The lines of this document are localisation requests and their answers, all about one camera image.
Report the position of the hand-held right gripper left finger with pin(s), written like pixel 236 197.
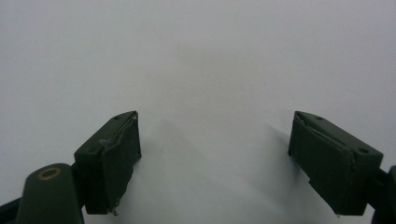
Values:
pixel 109 168

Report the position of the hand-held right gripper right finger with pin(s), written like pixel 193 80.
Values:
pixel 333 165

